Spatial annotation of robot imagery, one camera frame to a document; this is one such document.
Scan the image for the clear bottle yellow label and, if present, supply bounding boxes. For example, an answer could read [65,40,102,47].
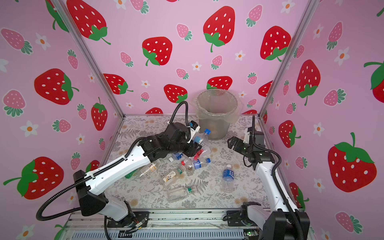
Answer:
[139,160,161,180]

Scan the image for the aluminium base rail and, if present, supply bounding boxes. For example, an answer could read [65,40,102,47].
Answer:
[57,209,262,240]

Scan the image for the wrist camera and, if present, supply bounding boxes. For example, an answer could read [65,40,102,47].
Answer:
[188,121,201,135]
[243,127,265,145]

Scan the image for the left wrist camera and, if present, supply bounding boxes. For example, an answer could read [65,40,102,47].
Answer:
[188,121,201,135]

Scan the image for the translucent grey waste bin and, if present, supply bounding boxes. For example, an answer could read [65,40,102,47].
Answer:
[193,89,244,141]

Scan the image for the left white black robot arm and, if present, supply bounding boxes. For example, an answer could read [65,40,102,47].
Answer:
[74,121,202,222]

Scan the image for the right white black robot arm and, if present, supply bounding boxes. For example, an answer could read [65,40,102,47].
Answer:
[223,137,310,240]

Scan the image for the white bottle red cap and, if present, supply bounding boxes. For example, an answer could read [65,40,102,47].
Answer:
[193,147,211,161]

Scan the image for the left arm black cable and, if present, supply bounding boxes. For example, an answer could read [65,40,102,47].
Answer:
[35,100,193,222]

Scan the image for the clear bottle blue label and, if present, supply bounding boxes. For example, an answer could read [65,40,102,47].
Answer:
[169,153,184,163]

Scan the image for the clear bottle crane label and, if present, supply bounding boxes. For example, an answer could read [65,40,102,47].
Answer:
[161,165,186,189]

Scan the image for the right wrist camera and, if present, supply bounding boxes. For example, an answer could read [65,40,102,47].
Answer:
[243,127,265,145]

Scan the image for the crushed clear bottle blue cap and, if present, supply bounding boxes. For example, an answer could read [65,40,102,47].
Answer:
[193,129,211,151]

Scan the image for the clear bottle green neck label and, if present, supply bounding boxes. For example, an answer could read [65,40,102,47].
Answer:
[167,186,197,203]

